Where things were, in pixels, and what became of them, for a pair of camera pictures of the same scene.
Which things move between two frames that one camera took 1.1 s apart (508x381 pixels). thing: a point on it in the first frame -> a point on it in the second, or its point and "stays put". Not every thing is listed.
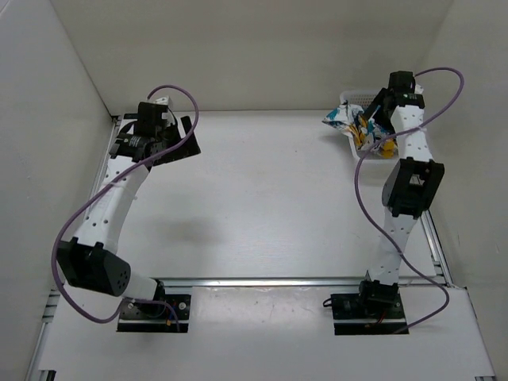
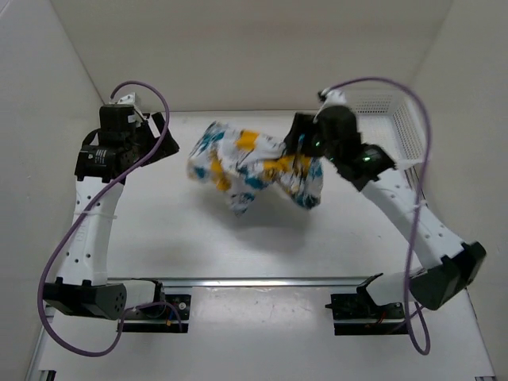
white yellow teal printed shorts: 366,132 -> 242,163
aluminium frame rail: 37,359 stays put
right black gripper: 378,101 -> 302,125
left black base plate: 166,313 stays put
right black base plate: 353,306 stays put
